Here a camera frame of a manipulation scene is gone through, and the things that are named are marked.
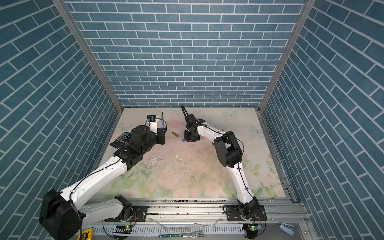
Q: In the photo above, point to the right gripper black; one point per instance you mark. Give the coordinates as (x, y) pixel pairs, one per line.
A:
(186, 137)

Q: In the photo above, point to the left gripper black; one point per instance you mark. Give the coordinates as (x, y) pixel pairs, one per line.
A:
(161, 136)

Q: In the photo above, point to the blue pen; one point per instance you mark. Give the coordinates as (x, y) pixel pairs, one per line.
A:
(162, 120)

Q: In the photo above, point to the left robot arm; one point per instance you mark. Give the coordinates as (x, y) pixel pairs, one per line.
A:
(64, 213)

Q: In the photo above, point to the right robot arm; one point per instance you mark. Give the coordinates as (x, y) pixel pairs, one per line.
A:
(229, 154)

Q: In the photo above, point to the black calculator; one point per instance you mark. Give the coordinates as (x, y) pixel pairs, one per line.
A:
(121, 141)

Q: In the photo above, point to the white blue stapler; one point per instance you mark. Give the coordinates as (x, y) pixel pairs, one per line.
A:
(287, 228)

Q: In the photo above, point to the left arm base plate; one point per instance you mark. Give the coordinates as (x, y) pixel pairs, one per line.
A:
(136, 214)

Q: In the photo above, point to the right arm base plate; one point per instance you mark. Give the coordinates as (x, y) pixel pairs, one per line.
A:
(236, 213)

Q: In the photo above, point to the green handled fork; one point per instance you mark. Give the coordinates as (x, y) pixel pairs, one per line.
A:
(193, 234)

